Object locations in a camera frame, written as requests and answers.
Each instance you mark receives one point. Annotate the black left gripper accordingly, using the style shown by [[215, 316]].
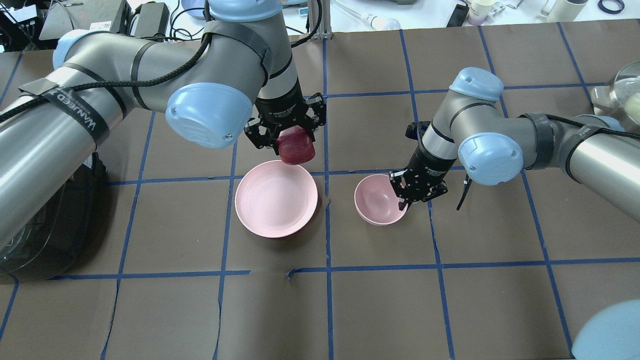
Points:
[[281, 110]]

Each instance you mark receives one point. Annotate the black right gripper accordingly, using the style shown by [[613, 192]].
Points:
[[425, 166]]

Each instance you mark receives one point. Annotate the red apple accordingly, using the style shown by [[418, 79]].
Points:
[[295, 146]]

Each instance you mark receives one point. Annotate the pink bowl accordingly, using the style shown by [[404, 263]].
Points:
[[376, 202]]

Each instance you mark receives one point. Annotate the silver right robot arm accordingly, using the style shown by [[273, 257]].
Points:
[[600, 151]]

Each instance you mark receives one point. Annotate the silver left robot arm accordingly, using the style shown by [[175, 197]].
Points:
[[241, 79]]

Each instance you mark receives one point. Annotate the pink plate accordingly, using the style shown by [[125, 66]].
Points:
[[275, 200]]

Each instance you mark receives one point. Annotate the black power adapter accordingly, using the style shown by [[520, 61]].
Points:
[[150, 20]]

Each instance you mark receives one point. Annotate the black smartphone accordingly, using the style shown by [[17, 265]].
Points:
[[458, 16]]

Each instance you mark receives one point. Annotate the paper cup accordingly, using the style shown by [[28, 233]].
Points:
[[479, 11]]

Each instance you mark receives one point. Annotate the aluminium frame post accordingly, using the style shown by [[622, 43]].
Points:
[[319, 19]]

